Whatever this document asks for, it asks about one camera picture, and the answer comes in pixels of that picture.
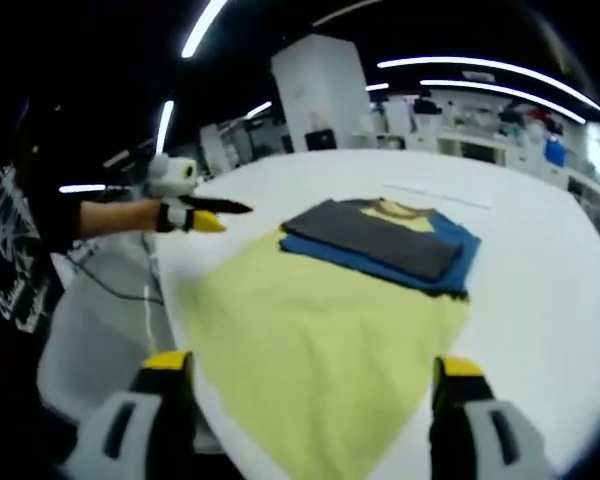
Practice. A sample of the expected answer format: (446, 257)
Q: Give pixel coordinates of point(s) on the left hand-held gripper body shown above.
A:
(172, 177)

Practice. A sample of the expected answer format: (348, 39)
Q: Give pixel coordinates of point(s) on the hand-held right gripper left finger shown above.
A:
(150, 430)

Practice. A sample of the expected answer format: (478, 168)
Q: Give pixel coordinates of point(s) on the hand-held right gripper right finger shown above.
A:
(470, 435)

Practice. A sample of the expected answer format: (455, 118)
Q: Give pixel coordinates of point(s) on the yellow garment with dark sleeves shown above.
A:
(330, 350)

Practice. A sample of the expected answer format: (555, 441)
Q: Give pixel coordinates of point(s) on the ceiling light strip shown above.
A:
(165, 125)
(490, 87)
(202, 27)
(82, 188)
(480, 62)
(258, 110)

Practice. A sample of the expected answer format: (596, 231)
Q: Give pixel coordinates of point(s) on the black office chair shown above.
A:
(321, 140)

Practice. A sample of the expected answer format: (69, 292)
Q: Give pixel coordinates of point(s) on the white square pillar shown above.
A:
(320, 90)

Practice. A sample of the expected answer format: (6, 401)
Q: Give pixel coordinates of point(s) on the person's black printed shirt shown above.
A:
(15, 260)

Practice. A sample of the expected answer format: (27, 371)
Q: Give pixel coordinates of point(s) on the white cabinet counter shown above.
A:
(480, 147)

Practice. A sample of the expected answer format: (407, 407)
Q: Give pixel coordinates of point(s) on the ceiling air vent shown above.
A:
(478, 75)

